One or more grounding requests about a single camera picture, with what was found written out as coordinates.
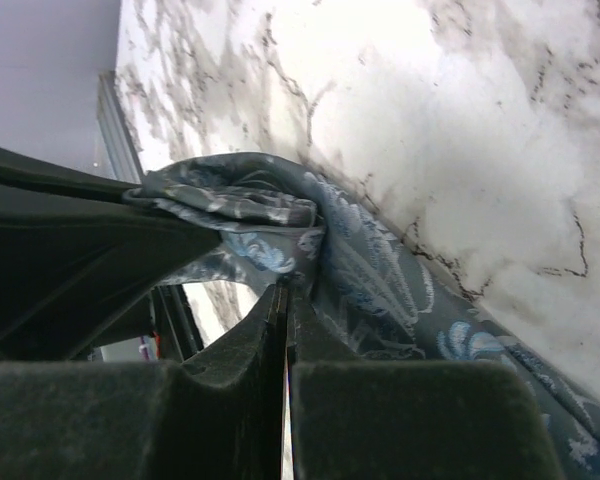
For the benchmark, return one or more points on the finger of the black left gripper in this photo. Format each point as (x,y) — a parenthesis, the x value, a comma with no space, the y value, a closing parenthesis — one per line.
(31,174)

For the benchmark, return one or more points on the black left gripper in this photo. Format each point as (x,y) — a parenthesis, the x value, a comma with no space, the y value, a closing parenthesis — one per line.
(70,267)

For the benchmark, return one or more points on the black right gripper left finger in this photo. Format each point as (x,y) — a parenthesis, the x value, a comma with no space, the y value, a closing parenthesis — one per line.
(217,416)

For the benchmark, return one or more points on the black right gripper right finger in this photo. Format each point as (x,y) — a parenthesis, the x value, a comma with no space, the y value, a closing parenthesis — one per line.
(353,418)

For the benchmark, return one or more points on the grey blue floral tie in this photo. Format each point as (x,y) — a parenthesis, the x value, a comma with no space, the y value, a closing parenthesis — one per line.
(279,220)

